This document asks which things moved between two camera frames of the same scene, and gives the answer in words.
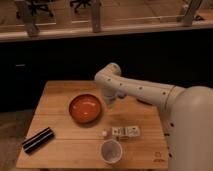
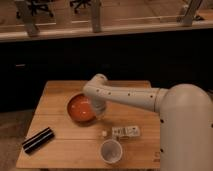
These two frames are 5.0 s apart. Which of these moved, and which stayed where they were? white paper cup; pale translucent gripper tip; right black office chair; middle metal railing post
Moved: pale translucent gripper tip
Stayed: middle metal railing post; white paper cup; right black office chair
